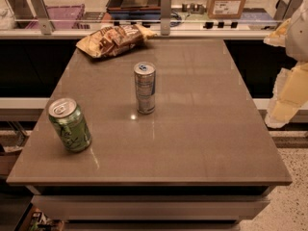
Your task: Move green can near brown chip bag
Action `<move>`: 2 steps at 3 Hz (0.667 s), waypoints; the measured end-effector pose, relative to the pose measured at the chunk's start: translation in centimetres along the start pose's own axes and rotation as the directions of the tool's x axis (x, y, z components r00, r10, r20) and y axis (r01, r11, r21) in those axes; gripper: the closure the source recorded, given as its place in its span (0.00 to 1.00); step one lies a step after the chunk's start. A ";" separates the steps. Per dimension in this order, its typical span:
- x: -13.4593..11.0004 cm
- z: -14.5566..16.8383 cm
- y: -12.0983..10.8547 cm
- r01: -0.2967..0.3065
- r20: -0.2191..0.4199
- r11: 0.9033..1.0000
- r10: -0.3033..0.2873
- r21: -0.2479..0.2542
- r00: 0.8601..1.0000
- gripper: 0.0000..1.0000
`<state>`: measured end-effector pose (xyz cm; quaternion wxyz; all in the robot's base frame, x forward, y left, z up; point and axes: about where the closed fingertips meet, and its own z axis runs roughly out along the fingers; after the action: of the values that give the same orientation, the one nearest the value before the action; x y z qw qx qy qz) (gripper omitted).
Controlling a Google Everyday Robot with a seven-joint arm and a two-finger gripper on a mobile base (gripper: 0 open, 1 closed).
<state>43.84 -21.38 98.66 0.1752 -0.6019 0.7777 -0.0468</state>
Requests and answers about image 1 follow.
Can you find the metal railing post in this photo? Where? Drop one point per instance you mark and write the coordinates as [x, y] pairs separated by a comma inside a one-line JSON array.
[[165, 17], [285, 9], [45, 25]]

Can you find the middle metal railing post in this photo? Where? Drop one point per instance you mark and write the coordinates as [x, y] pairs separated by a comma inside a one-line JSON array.
[[165, 17]]

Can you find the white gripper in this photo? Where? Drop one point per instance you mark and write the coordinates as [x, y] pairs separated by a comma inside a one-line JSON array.
[[298, 36]]

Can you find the cardboard box with label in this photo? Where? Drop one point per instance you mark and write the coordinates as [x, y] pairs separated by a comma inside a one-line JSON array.
[[225, 9]]

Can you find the purple plastic crate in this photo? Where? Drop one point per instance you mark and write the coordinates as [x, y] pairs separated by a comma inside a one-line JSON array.
[[66, 17]]

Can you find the left metal railing post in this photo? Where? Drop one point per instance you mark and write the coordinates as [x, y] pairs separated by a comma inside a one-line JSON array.
[[45, 25]]

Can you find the silver blue energy drink can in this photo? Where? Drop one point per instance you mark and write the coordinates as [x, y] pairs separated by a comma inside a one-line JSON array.
[[145, 83]]

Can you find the right metal railing post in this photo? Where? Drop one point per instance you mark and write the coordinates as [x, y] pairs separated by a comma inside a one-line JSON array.
[[285, 9]]

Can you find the green soda can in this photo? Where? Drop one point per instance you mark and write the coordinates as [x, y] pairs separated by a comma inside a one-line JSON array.
[[70, 124]]

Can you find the brown chip bag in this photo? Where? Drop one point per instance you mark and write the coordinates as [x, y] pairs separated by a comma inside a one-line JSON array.
[[114, 40]]

